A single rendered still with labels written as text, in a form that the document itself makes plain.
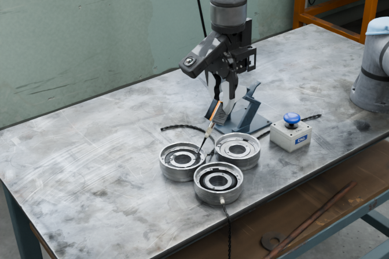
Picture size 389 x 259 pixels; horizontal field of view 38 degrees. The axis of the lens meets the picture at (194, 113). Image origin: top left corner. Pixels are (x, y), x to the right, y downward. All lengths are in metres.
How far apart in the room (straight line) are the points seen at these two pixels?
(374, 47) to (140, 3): 1.70
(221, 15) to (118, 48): 1.87
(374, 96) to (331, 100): 0.12
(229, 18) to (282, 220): 0.63
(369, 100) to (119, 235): 0.76
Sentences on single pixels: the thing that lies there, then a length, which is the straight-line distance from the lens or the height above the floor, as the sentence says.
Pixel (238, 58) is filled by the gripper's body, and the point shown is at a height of 1.06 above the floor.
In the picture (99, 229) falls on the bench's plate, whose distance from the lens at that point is 1.15.
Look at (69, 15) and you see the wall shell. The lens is 2.78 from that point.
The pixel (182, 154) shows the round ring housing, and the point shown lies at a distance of 1.27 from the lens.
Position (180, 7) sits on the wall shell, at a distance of 3.11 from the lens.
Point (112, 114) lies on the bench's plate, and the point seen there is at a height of 0.80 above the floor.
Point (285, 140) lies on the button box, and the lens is 1.33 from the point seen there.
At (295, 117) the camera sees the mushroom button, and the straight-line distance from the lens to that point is 1.33.
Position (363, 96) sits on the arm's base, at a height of 0.83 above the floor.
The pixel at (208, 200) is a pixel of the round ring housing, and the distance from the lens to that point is 1.17.
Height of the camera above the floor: 1.57
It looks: 32 degrees down
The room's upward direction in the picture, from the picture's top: 1 degrees counter-clockwise
